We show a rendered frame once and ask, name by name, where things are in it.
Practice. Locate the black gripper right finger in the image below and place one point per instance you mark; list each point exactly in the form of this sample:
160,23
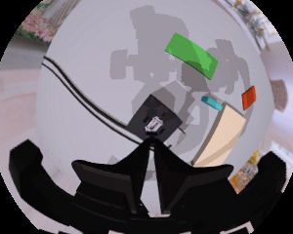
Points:
174,176

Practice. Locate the small teal block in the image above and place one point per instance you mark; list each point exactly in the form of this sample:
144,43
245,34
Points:
213,104

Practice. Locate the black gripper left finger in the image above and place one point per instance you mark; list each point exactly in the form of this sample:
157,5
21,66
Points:
125,176

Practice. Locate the orange flat rectangular block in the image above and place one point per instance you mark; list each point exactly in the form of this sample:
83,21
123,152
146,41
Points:
248,97

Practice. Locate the green rectangular block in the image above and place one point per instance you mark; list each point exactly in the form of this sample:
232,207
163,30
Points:
181,48

